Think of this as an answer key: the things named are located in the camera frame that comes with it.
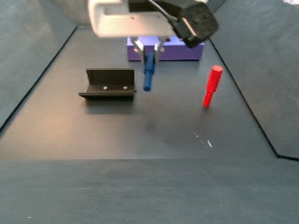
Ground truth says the purple base block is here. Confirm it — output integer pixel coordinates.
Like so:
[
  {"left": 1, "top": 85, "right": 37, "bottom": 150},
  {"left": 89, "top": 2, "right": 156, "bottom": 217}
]
[{"left": 125, "top": 36, "right": 204, "bottom": 61}]

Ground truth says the black angle bracket fixture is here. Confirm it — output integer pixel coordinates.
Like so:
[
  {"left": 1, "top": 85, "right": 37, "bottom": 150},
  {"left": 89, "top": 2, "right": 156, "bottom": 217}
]
[{"left": 79, "top": 68, "right": 136, "bottom": 100}]

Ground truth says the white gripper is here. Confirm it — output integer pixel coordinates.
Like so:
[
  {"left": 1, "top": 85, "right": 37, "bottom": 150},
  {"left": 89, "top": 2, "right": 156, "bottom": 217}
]
[{"left": 88, "top": 0, "right": 175, "bottom": 63}]

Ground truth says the red stepped peg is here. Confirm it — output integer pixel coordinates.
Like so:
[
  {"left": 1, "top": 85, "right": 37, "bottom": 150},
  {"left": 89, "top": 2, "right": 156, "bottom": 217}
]
[{"left": 203, "top": 65, "right": 223, "bottom": 108}]

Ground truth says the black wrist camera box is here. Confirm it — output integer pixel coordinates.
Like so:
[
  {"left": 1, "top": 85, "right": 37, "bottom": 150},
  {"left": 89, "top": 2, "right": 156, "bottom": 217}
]
[{"left": 153, "top": 0, "right": 220, "bottom": 49}]

